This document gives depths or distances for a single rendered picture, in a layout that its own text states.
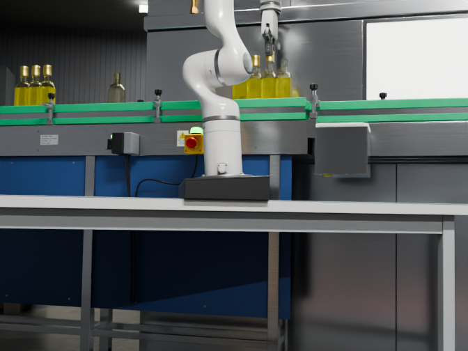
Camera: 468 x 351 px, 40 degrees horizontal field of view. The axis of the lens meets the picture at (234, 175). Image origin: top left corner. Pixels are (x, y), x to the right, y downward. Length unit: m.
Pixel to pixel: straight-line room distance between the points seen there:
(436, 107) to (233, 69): 0.81
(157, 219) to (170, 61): 1.06
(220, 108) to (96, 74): 7.26
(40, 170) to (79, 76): 6.56
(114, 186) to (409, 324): 1.26
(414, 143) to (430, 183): 0.26
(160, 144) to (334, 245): 0.80
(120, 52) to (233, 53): 7.29
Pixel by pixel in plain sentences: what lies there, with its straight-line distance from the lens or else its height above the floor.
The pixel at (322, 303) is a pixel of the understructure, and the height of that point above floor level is 0.35.
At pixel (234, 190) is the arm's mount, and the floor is 0.78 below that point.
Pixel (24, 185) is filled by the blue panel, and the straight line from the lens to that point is 2.73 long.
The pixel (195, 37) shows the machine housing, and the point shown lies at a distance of 2.82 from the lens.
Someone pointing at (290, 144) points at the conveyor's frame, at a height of 0.96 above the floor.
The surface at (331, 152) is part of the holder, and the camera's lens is 2.11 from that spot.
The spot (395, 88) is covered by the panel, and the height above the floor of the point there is 1.21.
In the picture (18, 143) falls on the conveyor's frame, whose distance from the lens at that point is 2.73.
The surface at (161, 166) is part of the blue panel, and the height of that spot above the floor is 0.88.
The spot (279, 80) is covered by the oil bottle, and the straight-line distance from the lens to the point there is 2.49.
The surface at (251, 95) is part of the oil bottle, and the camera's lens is 2.51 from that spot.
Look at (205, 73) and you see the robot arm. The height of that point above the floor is 1.15.
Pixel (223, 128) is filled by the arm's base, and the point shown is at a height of 0.97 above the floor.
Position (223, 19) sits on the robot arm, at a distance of 2.08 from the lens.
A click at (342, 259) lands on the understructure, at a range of 2.59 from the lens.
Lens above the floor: 0.71
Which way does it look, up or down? 3 degrees up
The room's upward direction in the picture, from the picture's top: 1 degrees clockwise
